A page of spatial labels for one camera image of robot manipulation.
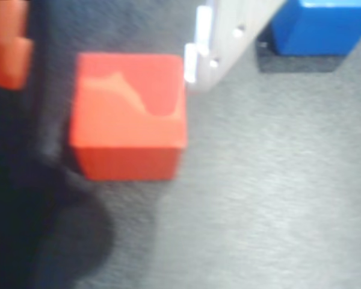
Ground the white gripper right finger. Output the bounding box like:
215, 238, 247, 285
184, 0, 286, 93

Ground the red cube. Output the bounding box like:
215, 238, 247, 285
69, 53, 189, 181

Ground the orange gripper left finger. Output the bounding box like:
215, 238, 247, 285
0, 0, 35, 91

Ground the blue cube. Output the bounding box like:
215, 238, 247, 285
269, 0, 361, 57

